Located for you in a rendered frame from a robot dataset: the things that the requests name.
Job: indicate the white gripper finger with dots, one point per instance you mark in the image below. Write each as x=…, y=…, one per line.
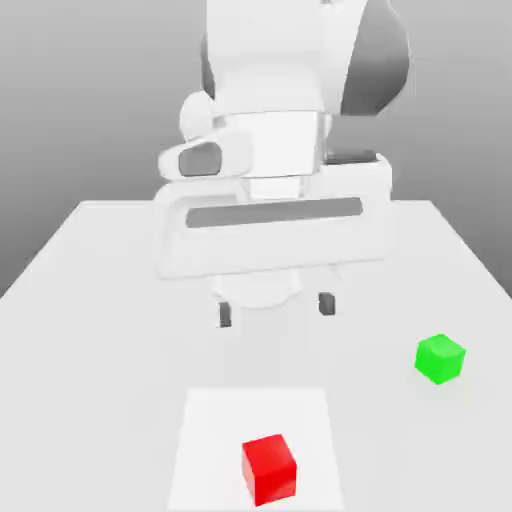
x=326, y=304
x=225, y=315

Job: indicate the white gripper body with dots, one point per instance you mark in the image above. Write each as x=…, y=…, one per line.
x=276, y=244

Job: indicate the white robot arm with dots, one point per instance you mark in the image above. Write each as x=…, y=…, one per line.
x=276, y=60

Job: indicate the small green cube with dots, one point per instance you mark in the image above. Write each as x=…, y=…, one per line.
x=439, y=359

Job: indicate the small red cube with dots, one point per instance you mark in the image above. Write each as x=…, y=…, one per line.
x=268, y=472

